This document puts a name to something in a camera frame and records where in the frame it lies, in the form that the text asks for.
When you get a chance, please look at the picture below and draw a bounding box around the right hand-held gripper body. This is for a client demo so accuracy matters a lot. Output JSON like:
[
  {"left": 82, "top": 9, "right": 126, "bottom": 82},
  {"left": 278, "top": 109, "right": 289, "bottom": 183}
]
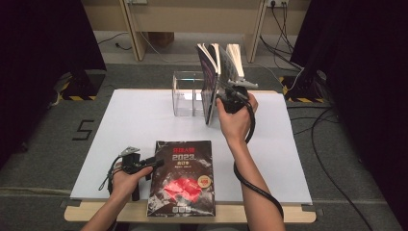
[{"left": 224, "top": 79, "right": 259, "bottom": 114}]

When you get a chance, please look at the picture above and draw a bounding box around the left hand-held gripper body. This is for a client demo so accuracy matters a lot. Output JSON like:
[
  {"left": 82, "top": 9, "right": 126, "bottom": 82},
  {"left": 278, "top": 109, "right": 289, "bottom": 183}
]
[{"left": 118, "top": 146, "right": 143, "bottom": 202}]

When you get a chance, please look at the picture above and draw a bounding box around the purple cover magazine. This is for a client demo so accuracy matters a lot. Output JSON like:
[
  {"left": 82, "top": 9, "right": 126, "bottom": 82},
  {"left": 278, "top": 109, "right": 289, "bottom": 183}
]
[
  {"left": 196, "top": 42, "right": 222, "bottom": 127},
  {"left": 207, "top": 42, "right": 226, "bottom": 94}
]

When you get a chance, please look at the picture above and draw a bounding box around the black magazine red print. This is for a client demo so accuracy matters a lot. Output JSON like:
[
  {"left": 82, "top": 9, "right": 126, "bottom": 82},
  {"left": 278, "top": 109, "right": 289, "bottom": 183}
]
[{"left": 146, "top": 140, "right": 217, "bottom": 218}]

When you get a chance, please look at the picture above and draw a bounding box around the thick white book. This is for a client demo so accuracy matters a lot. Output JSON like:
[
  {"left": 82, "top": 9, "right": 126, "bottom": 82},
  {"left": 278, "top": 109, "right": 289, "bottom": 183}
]
[{"left": 219, "top": 43, "right": 246, "bottom": 90}]

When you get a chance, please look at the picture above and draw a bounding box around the clear acrylic book rack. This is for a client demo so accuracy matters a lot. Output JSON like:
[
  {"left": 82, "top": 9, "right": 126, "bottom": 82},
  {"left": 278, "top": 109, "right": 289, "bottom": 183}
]
[{"left": 171, "top": 70, "right": 210, "bottom": 118}]

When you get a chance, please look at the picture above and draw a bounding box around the person's left hand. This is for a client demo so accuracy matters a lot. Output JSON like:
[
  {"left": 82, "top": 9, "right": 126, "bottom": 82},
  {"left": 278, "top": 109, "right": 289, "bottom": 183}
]
[{"left": 109, "top": 165, "right": 154, "bottom": 202}]

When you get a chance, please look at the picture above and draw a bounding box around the person's right hand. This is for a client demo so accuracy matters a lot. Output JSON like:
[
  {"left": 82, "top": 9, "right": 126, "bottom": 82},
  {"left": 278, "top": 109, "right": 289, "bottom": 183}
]
[{"left": 217, "top": 92, "right": 260, "bottom": 146}]

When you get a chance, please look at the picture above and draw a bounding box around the light wooden table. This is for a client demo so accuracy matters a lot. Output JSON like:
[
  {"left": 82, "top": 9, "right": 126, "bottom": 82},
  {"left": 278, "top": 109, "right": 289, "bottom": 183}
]
[{"left": 64, "top": 89, "right": 317, "bottom": 224}]

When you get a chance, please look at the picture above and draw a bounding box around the black stand base striped tape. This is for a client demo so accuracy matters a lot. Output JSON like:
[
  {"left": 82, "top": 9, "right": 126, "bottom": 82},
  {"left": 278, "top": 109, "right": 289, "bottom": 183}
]
[
  {"left": 278, "top": 68, "right": 329, "bottom": 104},
  {"left": 59, "top": 70, "right": 107, "bottom": 102}
]

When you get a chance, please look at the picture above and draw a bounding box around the light wooden desk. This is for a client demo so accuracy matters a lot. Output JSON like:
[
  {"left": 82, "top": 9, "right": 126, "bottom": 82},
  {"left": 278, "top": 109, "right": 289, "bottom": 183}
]
[{"left": 81, "top": 0, "right": 312, "bottom": 64}]

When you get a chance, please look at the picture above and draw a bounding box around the brown cardboard box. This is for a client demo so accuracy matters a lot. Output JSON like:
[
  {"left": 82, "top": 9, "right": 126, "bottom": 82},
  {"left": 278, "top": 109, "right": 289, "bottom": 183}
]
[{"left": 147, "top": 31, "right": 176, "bottom": 49}]

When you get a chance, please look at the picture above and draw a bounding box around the black curtain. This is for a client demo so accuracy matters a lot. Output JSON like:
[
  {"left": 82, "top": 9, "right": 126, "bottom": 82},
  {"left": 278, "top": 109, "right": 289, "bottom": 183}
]
[
  {"left": 0, "top": 0, "right": 108, "bottom": 169},
  {"left": 290, "top": 0, "right": 408, "bottom": 230}
]

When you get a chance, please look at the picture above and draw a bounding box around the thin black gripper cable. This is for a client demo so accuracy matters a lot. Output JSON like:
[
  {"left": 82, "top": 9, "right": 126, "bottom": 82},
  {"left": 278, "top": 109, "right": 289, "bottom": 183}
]
[{"left": 98, "top": 156, "right": 126, "bottom": 195}]

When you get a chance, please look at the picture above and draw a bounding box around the thick black gripper cable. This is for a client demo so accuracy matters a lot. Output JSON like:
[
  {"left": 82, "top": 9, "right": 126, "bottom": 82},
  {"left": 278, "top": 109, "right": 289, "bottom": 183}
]
[{"left": 233, "top": 90, "right": 286, "bottom": 222}]

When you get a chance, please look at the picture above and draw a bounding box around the thin white cable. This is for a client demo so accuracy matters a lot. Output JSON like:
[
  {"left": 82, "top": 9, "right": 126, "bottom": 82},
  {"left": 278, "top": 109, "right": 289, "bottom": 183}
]
[{"left": 254, "top": 63, "right": 305, "bottom": 94}]

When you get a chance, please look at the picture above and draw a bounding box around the white floor cable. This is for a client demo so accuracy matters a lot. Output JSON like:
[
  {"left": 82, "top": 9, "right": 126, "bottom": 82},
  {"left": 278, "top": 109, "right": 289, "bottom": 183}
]
[{"left": 140, "top": 31, "right": 201, "bottom": 64}]

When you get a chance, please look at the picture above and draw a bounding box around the bundle of black cables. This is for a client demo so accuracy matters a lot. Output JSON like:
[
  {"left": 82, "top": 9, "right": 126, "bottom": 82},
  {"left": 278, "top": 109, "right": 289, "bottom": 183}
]
[{"left": 259, "top": 3, "right": 304, "bottom": 71}]

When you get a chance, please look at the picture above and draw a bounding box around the long black floor cable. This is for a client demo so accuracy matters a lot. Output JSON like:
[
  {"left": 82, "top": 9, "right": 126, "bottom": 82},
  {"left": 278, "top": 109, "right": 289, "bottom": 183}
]
[{"left": 310, "top": 107, "right": 374, "bottom": 231}]

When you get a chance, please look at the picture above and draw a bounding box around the black cable with plug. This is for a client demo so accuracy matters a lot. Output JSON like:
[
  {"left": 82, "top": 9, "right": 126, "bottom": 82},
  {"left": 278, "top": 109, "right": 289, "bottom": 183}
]
[{"left": 96, "top": 31, "right": 133, "bottom": 52}]

